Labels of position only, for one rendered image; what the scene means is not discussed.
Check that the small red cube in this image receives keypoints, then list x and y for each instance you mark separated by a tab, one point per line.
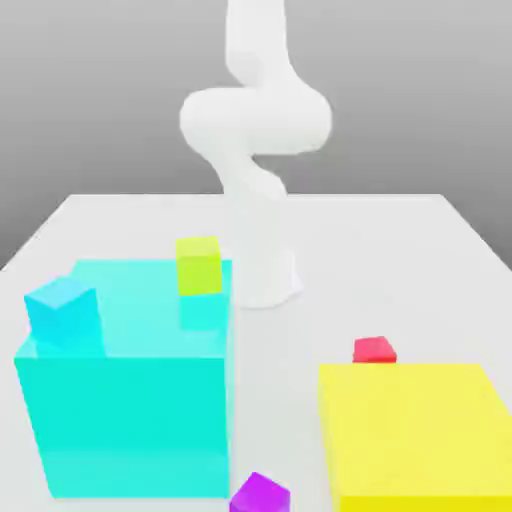
374	350

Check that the small purple cube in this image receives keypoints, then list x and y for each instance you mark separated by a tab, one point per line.
260	494

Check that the small light blue cube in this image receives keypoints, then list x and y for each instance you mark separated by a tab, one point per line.
64	316

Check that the large yellow box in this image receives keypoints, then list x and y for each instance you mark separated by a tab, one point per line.
416	432

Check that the small lime green cube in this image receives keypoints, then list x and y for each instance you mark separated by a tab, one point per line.
198	268

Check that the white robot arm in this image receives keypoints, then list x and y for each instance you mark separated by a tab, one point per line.
256	120

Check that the large turquoise box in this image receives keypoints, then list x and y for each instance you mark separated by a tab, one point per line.
128	408

